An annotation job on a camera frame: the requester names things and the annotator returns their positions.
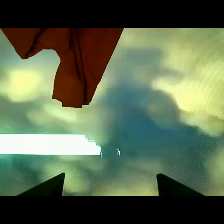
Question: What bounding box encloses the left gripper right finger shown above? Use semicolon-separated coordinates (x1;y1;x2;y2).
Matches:
156;173;205;197

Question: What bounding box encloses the red-brown garment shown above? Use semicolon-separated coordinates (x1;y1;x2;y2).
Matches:
0;27;125;109

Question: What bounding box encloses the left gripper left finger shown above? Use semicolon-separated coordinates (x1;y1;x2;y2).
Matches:
17;172;66;197

